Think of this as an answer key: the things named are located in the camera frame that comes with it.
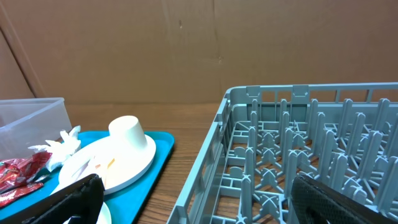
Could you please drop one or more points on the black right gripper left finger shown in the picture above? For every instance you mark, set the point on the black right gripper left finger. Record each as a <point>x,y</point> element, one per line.
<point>79,202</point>

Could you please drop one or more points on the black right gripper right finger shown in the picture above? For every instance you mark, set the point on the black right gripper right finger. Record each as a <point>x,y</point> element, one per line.
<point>315,202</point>

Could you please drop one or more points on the white napkin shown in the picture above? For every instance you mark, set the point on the white napkin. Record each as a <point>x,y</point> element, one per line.
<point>61,151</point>

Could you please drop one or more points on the red snack wrapper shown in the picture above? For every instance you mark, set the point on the red snack wrapper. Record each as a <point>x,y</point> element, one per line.
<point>19,172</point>

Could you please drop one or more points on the red ketchup packet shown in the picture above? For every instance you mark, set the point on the red ketchup packet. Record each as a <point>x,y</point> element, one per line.
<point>14,194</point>

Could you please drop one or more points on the grey round plate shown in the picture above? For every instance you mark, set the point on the grey round plate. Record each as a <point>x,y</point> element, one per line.
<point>104,216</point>

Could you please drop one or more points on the grey dishwasher rack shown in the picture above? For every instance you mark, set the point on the grey dishwasher rack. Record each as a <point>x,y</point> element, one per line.
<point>262,137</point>

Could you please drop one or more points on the teal plastic tray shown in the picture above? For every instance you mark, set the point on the teal plastic tray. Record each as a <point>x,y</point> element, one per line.
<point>125,205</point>

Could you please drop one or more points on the white round plate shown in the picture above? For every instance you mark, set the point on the white round plate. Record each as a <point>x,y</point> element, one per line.
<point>130,164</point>

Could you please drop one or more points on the yellow plastic spoon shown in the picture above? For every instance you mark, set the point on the yellow plastic spoon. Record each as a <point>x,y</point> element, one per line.
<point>109,164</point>

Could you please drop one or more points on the white paper cup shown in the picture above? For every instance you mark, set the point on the white paper cup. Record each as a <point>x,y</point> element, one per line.
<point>128,131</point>

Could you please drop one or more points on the clear plastic bin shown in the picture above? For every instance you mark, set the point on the clear plastic bin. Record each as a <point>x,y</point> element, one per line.
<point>29,122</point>

